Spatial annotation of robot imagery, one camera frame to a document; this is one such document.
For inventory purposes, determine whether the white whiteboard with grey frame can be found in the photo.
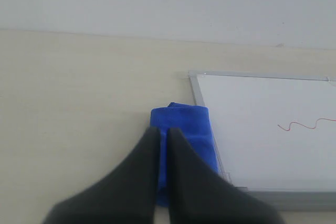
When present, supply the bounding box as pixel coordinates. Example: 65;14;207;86
189;71;335;211

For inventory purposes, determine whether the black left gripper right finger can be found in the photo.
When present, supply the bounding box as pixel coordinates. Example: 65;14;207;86
166;128;284;224

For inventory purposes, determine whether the blue cloth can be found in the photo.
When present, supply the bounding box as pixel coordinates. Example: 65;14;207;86
150;102;218;207

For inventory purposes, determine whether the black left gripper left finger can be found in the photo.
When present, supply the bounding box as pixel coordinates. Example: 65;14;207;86
44;127;161;223

